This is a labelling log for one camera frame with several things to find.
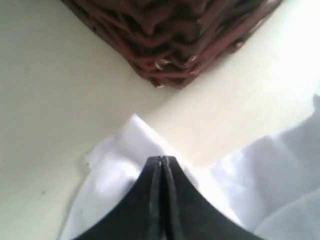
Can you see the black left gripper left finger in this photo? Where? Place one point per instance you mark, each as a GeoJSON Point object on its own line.
{"type": "Point", "coordinates": [137, 216]}

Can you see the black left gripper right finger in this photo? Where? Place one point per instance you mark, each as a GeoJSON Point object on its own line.
{"type": "Point", "coordinates": [187, 215]}

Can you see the white t-shirt with red lettering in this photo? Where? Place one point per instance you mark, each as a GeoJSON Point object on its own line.
{"type": "Point", "coordinates": [270, 188]}

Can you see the dark brown wicker basket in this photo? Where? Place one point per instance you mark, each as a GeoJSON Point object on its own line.
{"type": "Point", "coordinates": [171, 42]}

